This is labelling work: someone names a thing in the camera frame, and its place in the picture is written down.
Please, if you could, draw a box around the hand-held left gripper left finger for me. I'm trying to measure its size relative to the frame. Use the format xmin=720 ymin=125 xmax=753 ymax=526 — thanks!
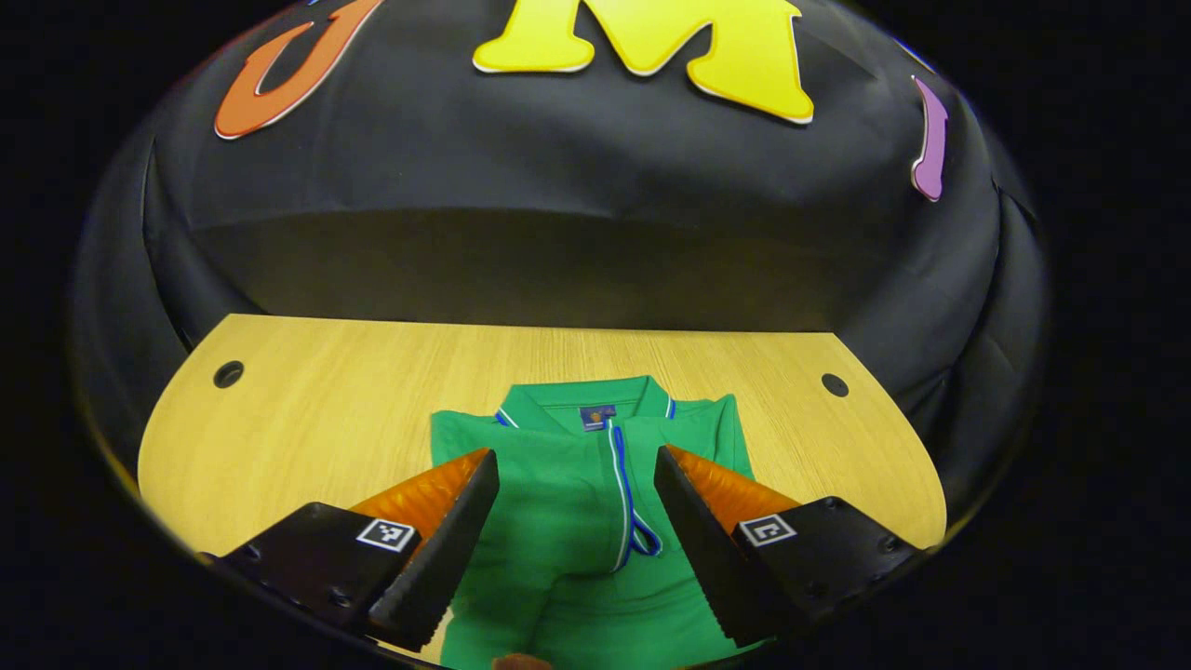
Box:
xmin=200 ymin=448 xmax=501 ymax=652

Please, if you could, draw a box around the green T-shirt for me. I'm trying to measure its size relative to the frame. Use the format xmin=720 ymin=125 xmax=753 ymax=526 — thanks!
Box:
xmin=430 ymin=375 xmax=773 ymax=670

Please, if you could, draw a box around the black backdrop cloth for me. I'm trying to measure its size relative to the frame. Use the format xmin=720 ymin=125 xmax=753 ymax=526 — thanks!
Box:
xmin=70 ymin=0 xmax=1052 ymax=522

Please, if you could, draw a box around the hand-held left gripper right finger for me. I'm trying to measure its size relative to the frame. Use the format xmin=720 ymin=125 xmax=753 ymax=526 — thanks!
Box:
xmin=654 ymin=444 xmax=931 ymax=650

